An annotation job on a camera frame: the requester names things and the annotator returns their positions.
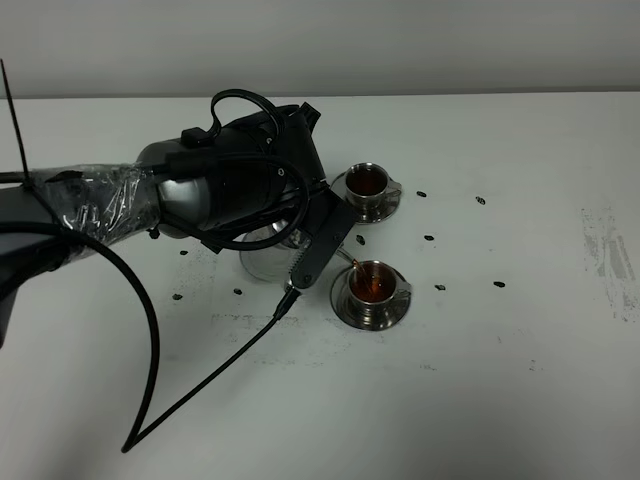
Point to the far stainless steel saucer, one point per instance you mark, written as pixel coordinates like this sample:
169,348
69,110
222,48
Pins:
369,215

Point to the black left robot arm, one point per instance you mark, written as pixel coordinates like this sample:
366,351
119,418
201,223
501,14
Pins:
248,185

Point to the stainless steel saucer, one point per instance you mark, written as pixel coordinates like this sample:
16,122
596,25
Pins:
364,318
369,215

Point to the near stainless steel saucer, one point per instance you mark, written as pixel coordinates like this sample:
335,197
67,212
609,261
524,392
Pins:
364,318

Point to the stainless steel teacup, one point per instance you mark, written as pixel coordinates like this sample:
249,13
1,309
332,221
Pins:
368,186
373,283

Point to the steel saucer under teapot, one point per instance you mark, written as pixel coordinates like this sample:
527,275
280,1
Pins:
270,265

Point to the far stainless steel teacup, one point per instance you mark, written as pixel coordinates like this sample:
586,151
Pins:
368,186

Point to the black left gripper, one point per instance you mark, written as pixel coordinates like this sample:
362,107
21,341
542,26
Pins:
295,144

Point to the stainless steel teapot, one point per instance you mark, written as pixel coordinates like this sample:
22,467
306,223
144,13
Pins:
295,241

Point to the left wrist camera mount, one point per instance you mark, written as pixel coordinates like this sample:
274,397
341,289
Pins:
326,224

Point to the near stainless steel teacup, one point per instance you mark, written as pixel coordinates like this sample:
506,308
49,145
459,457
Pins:
373,283

